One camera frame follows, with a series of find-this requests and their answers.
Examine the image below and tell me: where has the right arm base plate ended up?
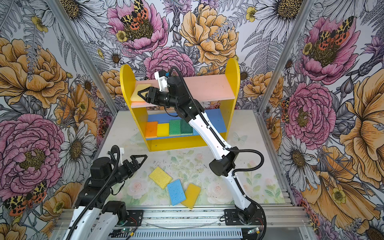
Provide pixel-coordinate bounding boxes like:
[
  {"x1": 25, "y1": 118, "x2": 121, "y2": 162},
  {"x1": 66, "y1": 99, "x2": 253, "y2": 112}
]
[{"x1": 224, "y1": 209, "x2": 266, "y2": 226}]

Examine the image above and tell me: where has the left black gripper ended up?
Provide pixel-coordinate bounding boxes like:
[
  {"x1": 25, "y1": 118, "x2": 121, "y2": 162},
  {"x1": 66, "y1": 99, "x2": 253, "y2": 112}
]
[{"x1": 105, "y1": 155, "x2": 148, "y2": 187}]

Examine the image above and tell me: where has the golden yellow sponge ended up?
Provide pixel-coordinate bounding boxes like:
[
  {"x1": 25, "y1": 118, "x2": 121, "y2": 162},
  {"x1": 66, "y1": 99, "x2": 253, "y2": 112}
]
[{"x1": 181, "y1": 184, "x2": 201, "y2": 210}]

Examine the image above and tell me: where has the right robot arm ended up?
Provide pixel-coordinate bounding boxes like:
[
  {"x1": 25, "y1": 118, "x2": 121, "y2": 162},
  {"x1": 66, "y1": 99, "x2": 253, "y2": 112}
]
[{"x1": 138, "y1": 76, "x2": 265, "y2": 225}]

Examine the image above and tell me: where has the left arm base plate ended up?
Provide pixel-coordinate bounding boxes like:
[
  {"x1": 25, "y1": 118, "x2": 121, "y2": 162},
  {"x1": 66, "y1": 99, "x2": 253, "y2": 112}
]
[{"x1": 117, "y1": 210, "x2": 144, "y2": 227}]

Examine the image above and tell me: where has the dark green sponge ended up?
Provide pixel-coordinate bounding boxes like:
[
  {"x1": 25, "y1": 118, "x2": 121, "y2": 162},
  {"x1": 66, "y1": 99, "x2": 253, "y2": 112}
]
[{"x1": 181, "y1": 120, "x2": 194, "y2": 136}]

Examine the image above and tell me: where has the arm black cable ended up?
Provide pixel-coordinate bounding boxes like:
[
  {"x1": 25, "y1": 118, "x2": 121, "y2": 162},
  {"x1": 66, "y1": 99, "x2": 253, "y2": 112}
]
[
  {"x1": 168, "y1": 65, "x2": 268, "y2": 240},
  {"x1": 64, "y1": 145, "x2": 121, "y2": 240}
]

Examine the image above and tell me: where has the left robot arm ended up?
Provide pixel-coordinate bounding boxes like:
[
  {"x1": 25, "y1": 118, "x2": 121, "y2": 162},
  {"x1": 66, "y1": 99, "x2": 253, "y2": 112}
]
[{"x1": 64, "y1": 155, "x2": 148, "y2": 240}]

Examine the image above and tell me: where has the orange sponge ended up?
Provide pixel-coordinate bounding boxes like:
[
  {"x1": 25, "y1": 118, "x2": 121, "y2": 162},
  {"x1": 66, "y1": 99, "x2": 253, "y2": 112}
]
[{"x1": 145, "y1": 122, "x2": 158, "y2": 139}]

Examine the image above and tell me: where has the blue porous sponge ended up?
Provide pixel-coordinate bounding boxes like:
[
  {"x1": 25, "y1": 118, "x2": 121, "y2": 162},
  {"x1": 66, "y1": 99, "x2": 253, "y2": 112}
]
[{"x1": 167, "y1": 180, "x2": 186, "y2": 206}]

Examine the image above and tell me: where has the yellow porous sponge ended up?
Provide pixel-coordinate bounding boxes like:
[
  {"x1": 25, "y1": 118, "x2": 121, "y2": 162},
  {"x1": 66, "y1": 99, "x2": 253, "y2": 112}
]
[{"x1": 149, "y1": 167, "x2": 173, "y2": 190}]

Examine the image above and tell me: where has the aluminium front rail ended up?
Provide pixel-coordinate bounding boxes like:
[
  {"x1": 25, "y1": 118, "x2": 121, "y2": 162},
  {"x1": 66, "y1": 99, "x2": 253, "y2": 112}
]
[{"x1": 53, "y1": 205, "x2": 313, "y2": 230}]

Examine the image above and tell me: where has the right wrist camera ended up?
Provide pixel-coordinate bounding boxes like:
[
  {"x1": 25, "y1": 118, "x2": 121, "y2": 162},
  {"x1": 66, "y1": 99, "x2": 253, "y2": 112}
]
[{"x1": 154, "y1": 70, "x2": 169, "y2": 92}]

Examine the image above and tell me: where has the yellow wooden shelf unit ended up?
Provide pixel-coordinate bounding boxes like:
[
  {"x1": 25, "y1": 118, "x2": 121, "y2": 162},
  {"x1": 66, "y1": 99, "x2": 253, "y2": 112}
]
[{"x1": 120, "y1": 59, "x2": 240, "y2": 158}]

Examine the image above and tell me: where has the pale yellow sponge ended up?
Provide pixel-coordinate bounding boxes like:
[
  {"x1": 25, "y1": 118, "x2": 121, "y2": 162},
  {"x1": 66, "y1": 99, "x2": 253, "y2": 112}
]
[{"x1": 130, "y1": 83, "x2": 152, "y2": 103}]

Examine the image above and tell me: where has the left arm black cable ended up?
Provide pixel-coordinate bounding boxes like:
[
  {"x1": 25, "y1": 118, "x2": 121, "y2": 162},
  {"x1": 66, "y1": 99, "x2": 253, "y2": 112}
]
[{"x1": 64, "y1": 145, "x2": 121, "y2": 240}]

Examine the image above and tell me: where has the bright yellow sponge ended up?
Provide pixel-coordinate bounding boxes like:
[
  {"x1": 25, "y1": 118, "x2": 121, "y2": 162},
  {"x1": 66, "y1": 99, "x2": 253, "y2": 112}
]
[{"x1": 157, "y1": 123, "x2": 170, "y2": 138}]

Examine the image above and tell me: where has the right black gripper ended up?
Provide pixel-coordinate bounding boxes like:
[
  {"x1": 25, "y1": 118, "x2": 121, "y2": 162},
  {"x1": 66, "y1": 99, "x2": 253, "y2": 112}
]
[{"x1": 139, "y1": 84, "x2": 180, "y2": 107}]

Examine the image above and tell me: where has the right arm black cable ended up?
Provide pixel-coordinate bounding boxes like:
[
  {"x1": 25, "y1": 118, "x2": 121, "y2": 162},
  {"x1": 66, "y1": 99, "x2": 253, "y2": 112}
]
[{"x1": 168, "y1": 65, "x2": 268, "y2": 240}]

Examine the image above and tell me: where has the light green sponge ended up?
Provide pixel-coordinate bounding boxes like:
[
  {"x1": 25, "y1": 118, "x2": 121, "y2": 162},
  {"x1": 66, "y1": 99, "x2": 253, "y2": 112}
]
[{"x1": 169, "y1": 120, "x2": 181, "y2": 137}]

